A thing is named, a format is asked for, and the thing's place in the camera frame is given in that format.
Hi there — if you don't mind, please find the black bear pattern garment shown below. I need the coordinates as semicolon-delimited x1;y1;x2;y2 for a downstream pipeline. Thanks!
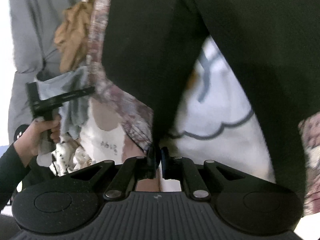
87;0;319;215

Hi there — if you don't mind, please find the person left hand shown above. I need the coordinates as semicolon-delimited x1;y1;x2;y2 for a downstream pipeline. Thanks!
14;114;61;167

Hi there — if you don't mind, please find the light blue cloth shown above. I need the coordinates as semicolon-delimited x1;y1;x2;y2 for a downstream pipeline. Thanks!
35;65;92;145

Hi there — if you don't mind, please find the cream bear print quilt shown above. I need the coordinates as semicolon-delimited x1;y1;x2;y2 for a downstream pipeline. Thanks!
80;37;275;182

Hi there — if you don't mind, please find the brown crumpled garment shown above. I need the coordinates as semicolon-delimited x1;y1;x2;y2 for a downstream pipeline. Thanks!
54;0;95;73

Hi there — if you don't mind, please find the grey blue pillow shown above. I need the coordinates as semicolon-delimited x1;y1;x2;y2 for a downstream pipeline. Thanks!
8;0;81;143

